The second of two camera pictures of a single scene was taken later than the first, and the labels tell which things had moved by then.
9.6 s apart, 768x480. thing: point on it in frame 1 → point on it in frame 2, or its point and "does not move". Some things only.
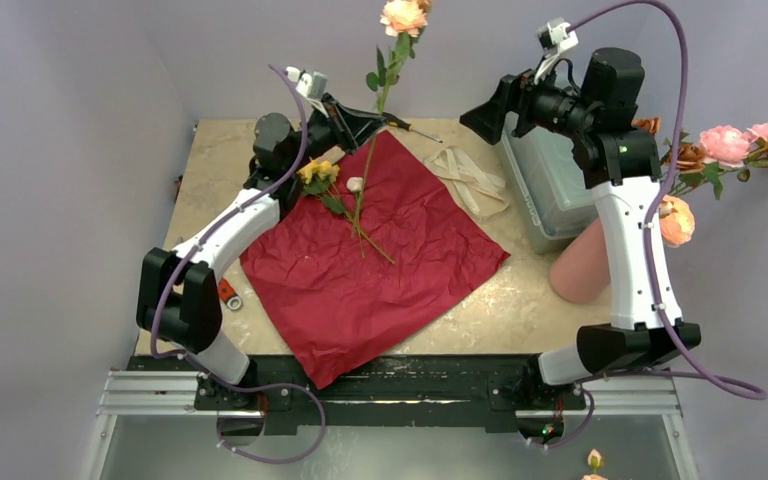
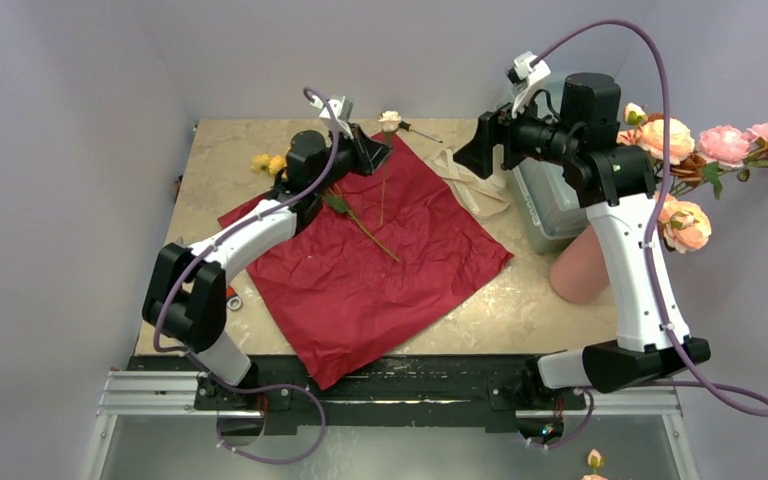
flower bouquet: x=369 y=253 does not move
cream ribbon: x=454 y=164 does not move
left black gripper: x=348 y=127 → x=368 y=153
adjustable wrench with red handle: x=228 y=295 does not move
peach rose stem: x=404 y=19 → x=682 y=224
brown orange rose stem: x=690 y=157 does not move
